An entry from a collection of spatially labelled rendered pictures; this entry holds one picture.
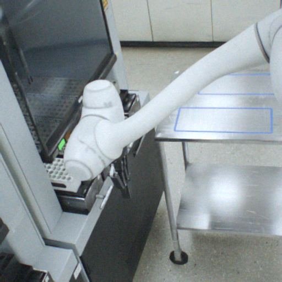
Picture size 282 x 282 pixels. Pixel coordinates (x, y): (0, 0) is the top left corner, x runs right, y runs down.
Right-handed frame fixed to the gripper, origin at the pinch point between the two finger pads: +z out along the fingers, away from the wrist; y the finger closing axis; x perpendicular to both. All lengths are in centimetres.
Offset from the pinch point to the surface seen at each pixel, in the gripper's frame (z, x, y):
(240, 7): 44, 9, -228
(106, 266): 35.5, -12.1, 8.3
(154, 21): 54, -61, -229
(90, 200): 3.0, -11.8, 4.0
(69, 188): -3.5, -17.2, 5.0
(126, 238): 45.0, -12.0, -11.7
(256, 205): 53, 38, -44
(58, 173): -6.3, -22.3, 1.6
